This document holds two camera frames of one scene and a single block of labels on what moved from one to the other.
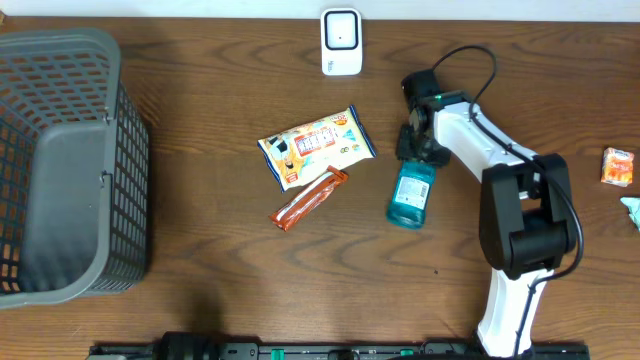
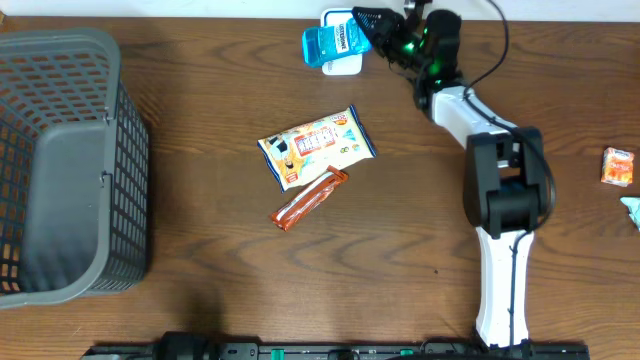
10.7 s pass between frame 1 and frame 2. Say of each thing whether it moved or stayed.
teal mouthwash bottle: moved
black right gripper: moved
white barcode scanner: stayed
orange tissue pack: stayed
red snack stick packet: stayed
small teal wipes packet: stayed
